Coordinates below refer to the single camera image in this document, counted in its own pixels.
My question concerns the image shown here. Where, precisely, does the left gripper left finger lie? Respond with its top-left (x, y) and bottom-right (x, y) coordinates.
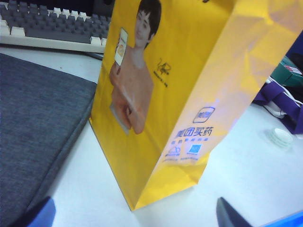
top-left (9, 196), bottom-right (56, 227)

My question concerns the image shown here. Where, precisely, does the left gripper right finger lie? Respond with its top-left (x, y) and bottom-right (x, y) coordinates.
top-left (216, 197), bottom-right (303, 227)

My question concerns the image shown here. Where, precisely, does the clear plastic cup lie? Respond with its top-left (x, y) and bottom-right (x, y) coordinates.
top-left (265, 127), bottom-right (294, 148)

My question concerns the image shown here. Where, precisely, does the purple and white cloth bag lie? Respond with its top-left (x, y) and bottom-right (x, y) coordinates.
top-left (252, 78), bottom-right (303, 135)

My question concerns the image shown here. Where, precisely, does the yellow printed paper bag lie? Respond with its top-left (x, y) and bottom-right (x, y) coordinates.
top-left (89, 0), bottom-right (303, 211)

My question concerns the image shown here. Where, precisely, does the green cardboard box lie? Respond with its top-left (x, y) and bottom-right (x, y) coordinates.
top-left (271, 56), bottom-right (303, 88)

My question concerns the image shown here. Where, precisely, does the grey and white keyboard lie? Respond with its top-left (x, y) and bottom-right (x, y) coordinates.
top-left (0, 0), bottom-right (112, 54)

